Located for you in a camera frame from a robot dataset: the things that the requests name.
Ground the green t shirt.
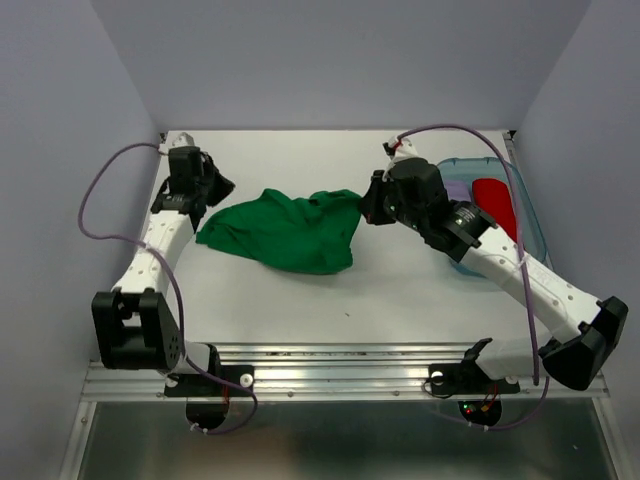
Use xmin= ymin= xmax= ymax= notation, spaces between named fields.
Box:
xmin=195 ymin=189 xmax=361 ymax=275

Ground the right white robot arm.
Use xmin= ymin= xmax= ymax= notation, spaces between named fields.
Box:
xmin=359 ymin=157 xmax=629 ymax=391

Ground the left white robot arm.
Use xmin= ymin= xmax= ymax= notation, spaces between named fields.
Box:
xmin=91 ymin=134 xmax=235 ymax=394

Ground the lavender t shirt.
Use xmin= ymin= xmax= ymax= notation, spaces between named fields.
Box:
xmin=443 ymin=179 xmax=473 ymax=202

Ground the red t shirt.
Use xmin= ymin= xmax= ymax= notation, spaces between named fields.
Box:
xmin=472 ymin=178 xmax=517 ymax=242

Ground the translucent blue plastic bin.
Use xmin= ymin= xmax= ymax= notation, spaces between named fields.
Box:
xmin=437 ymin=157 xmax=547 ymax=263

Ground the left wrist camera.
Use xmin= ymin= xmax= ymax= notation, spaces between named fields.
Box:
xmin=171 ymin=132 xmax=196 ymax=148

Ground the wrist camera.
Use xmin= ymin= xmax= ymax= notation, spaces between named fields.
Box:
xmin=171 ymin=132 xmax=196 ymax=148
xmin=383 ymin=137 xmax=418 ymax=162

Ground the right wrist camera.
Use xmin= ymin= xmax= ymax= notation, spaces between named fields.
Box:
xmin=383 ymin=137 xmax=418 ymax=162

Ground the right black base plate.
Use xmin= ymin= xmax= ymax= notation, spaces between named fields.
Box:
xmin=422 ymin=362 xmax=520 ymax=399

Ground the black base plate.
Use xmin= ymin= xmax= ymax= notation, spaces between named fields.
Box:
xmin=164 ymin=364 xmax=255 ymax=398
xmin=422 ymin=362 xmax=520 ymax=399

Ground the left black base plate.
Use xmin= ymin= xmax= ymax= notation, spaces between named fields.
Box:
xmin=164 ymin=364 xmax=255 ymax=398

